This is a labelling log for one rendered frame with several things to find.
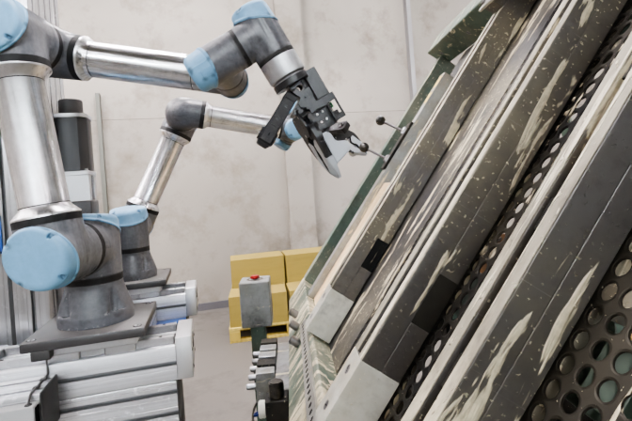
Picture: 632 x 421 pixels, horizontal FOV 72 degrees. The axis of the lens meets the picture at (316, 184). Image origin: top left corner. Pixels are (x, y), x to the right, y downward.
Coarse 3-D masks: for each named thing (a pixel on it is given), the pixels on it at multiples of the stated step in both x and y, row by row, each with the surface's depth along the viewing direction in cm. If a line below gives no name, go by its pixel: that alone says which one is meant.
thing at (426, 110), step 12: (444, 72) 159; (444, 84) 159; (432, 96) 159; (420, 108) 162; (432, 108) 159; (420, 120) 159; (408, 132) 158; (420, 132) 159; (408, 144) 158; (396, 156) 158; (396, 168) 158; (384, 180) 158; (372, 192) 158; (360, 216) 157; (348, 228) 159; (348, 240) 157; (336, 252) 157; (324, 276) 156; (312, 288) 156
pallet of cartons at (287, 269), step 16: (240, 256) 433; (256, 256) 425; (272, 256) 418; (288, 256) 417; (304, 256) 420; (240, 272) 409; (256, 272) 412; (272, 272) 415; (288, 272) 417; (304, 272) 420; (272, 288) 395; (288, 288) 394; (288, 304) 406; (240, 320) 376; (288, 320) 381; (240, 336) 373; (272, 336) 378
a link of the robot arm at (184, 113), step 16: (176, 112) 147; (192, 112) 146; (208, 112) 148; (224, 112) 150; (240, 112) 152; (176, 128) 152; (224, 128) 152; (240, 128) 152; (256, 128) 153; (288, 128) 153
